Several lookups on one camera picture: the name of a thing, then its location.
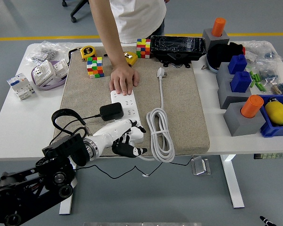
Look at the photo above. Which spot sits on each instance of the person's right hand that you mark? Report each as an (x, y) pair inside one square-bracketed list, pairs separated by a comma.
[(123, 78)]

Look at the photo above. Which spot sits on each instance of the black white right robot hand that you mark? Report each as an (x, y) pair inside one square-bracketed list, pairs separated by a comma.
[(265, 221)]

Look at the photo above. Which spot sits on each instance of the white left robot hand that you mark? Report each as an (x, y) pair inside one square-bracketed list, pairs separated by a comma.
[(110, 134)]

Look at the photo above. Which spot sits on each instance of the black plug adapter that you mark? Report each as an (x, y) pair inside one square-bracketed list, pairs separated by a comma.
[(111, 111)]

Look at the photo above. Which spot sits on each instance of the white power strip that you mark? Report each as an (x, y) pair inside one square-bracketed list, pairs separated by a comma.
[(136, 117)]

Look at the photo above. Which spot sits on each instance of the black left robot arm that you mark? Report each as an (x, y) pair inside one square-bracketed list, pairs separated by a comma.
[(66, 146)]

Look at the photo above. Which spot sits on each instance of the person's right forearm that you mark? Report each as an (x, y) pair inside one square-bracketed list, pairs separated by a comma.
[(113, 50)]

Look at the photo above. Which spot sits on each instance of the yellow tape measure silver clip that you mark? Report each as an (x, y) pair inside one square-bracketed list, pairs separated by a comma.
[(132, 58)]

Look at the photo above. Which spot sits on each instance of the colourful puzzle cube stack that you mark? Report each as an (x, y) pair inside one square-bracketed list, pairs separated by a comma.
[(143, 48), (95, 68)]

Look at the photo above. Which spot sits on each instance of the yellow tape measure black label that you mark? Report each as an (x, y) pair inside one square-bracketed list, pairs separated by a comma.
[(87, 52)]

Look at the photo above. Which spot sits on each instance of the white table leg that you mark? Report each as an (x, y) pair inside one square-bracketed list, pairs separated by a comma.
[(233, 183), (66, 207)]

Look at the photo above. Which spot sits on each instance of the grey-brown mat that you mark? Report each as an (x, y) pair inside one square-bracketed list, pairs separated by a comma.
[(179, 106)]

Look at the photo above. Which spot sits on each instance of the black wrapped box device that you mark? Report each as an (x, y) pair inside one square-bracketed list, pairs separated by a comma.
[(177, 44)]

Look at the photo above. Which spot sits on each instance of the person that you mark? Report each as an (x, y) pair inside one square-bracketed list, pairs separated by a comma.
[(141, 16)]

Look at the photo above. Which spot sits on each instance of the table control panel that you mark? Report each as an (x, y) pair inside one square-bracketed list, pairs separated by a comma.
[(271, 155)]

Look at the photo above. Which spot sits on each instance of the clear bag grey screws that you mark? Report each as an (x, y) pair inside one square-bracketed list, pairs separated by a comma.
[(47, 50)]

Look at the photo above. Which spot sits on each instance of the pale blue round base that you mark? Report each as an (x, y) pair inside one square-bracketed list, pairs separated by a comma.
[(211, 67)]

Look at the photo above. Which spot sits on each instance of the blue storage bin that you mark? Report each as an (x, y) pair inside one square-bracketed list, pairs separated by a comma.
[(271, 131)]

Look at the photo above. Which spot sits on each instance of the grey holder block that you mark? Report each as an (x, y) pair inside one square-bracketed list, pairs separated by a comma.
[(206, 34), (222, 70), (240, 124), (226, 96)]

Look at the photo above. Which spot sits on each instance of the black cloth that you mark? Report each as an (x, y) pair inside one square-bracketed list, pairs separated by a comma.
[(220, 54)]

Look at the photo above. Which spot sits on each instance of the white circuit breaker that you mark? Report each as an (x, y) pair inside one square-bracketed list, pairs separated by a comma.
[(20, 86)]

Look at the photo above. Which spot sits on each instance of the orange cylinder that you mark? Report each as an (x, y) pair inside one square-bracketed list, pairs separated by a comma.
[(218, 27), (251, 107)]

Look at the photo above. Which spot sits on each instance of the yellow lemon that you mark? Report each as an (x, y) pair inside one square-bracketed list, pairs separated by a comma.
[(276, 113)]

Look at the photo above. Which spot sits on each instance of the blue peg block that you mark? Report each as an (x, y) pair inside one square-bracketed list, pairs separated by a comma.
[(240, 82), (237, 64)]

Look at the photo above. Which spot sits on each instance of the small black white toy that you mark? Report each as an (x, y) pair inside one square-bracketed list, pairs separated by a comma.
[(272, 100)]

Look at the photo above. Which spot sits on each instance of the small red item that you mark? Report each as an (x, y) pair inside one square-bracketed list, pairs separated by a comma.
[(243, 50)]

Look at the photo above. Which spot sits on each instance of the green plastic anchor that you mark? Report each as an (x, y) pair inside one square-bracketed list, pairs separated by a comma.
[(252, 83), (257, 77), (258, 85), (262, 87), (251, 75)]

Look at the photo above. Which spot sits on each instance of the clear bag of resistors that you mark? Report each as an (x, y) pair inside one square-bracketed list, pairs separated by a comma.
[(281, 88)]

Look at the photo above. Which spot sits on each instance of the clear bag white parts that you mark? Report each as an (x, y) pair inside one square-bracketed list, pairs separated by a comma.
[(257, 50)]

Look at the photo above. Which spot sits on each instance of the clear bag blue parts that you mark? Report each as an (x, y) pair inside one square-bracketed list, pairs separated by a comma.
[(268, 70)]

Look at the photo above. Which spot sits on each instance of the white wall socket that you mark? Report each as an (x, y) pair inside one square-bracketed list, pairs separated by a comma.
[(60, 67), (43, 71)]

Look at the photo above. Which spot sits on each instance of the silver metal bracket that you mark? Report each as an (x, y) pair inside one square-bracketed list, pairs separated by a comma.
[(200, 166)]

